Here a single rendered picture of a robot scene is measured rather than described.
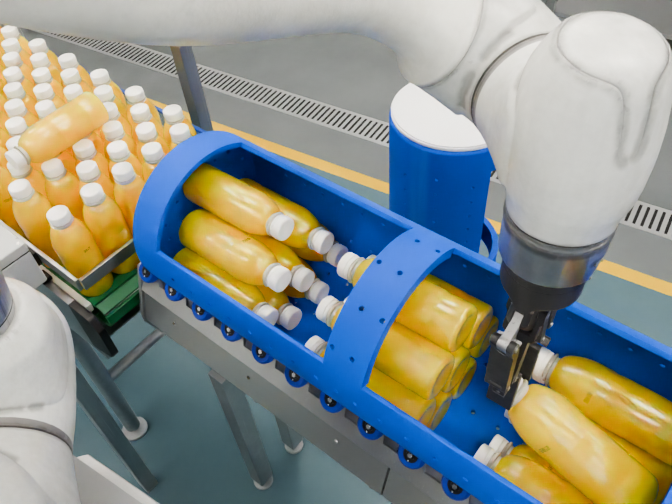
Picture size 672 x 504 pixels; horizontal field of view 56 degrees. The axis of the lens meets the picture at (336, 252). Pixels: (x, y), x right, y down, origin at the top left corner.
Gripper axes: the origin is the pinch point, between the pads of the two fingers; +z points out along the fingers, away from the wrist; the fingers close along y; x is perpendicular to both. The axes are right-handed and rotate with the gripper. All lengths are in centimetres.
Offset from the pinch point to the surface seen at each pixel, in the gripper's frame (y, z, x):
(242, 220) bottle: 2.7, 5.5, 46.9
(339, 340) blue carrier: -6.2, 4.4, 20.5
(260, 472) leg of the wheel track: -3, 110, 59
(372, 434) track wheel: -6.0, 25.8, 15.8
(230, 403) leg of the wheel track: -4, 69, 60
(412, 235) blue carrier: 10.7, -0.4, 20.9
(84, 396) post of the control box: -24, 66, 87
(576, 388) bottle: 8.2, 9.0, -5.9
